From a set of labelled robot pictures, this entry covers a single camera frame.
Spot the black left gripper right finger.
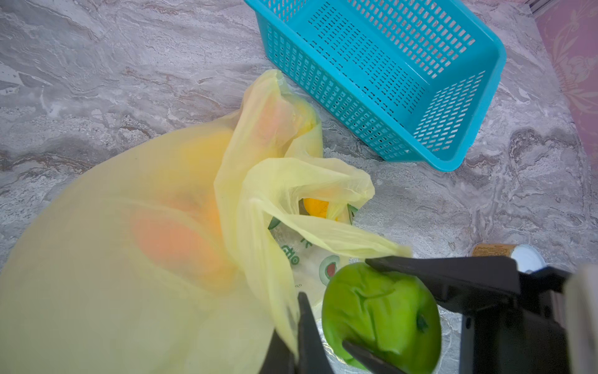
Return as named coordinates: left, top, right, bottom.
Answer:
left=343, top=340, right=405, bottom=374

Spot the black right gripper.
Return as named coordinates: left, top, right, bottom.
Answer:
left=366, top=257, right=571, bottom=373

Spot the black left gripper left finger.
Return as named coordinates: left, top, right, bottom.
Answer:
left=259, top=291, right=334, bottom=374

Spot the green toy apple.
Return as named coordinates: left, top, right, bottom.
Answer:
left=322, top=263, right=442, bottom=373

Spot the yellow translucent plastic bag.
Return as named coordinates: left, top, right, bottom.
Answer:
left=1, top=70, right=411, bottom=373

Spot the yellow toy fruit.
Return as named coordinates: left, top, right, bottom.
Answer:
left=303, top=198, right=330, bottom=218

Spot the yellow tin can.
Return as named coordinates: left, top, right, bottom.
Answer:
left=470, top=243, right=546, bottom=274

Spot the teal plastic mesh basket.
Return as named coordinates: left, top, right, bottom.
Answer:
left=250, top=0, right=506, bottom=172

